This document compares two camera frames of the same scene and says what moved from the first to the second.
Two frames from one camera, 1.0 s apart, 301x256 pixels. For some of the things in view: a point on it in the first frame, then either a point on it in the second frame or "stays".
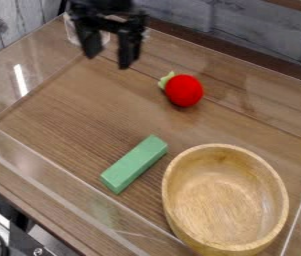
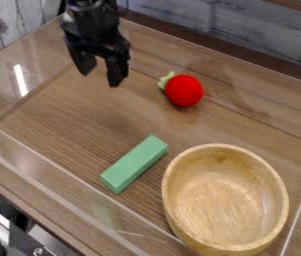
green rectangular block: (132, 164) stays
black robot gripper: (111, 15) to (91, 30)
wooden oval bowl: (225, 199) stays
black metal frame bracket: (22, 243) stays
